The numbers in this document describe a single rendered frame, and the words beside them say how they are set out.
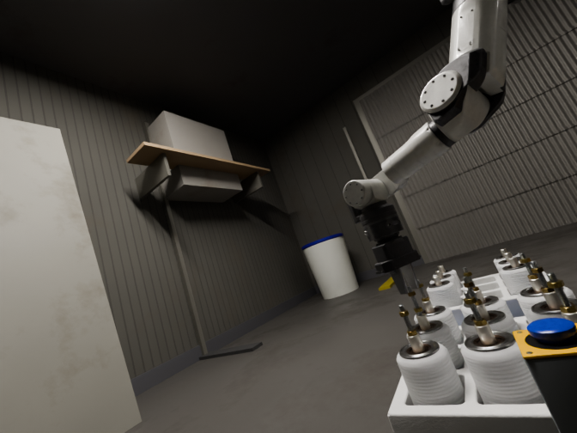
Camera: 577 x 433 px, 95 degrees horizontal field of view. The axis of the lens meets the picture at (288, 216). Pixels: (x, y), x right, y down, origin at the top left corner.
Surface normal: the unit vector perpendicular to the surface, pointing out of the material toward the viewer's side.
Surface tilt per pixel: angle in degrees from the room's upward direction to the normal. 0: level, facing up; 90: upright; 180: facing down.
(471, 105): 122
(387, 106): 90
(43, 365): 80
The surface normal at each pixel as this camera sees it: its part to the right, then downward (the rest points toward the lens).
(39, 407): 0.70, -0.54
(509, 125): -0.55, 0.02
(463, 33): -0.85, -0.20
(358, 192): -0.75, 0.12
